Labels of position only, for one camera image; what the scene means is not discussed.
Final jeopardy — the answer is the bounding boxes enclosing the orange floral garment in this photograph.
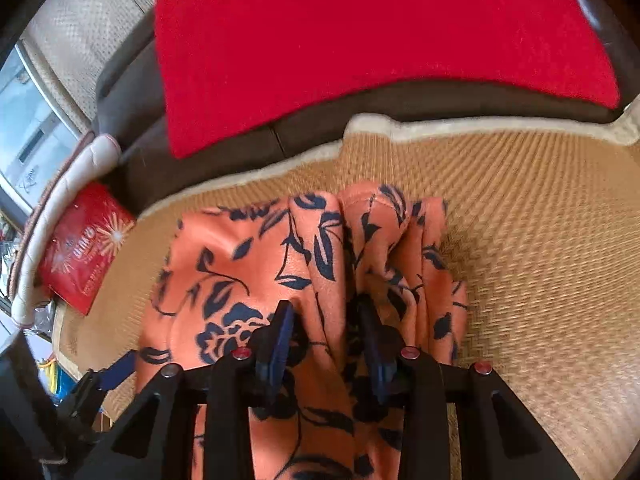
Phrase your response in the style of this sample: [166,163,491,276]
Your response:
[136,182,468,479]

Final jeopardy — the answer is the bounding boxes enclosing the blue plastic bottle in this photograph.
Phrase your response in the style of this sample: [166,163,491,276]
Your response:
[37,356,76,405]

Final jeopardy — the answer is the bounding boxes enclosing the red gift box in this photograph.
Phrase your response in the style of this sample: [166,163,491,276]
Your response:
[38,182,136,315]

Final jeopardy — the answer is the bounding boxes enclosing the woven rattan seat mat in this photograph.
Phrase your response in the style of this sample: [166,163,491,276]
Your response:
[53,104,639,479]

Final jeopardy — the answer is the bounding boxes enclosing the white padded cushion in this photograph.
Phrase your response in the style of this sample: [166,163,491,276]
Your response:
[9,132,122,328]

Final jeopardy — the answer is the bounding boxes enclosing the silver refrigerator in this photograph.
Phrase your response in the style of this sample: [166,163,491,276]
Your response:
[1,42,80,229]

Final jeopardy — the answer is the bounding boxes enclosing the dark brown leather sofa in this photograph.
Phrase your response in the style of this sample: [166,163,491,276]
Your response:
[93,0,639,214]

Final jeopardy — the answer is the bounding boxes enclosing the red knitted blanket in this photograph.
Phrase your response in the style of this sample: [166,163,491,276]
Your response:
[154,0,620,158]

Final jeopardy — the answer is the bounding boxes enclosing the beige dotted curtain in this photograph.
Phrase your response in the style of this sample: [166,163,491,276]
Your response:
[21,0,155,133]

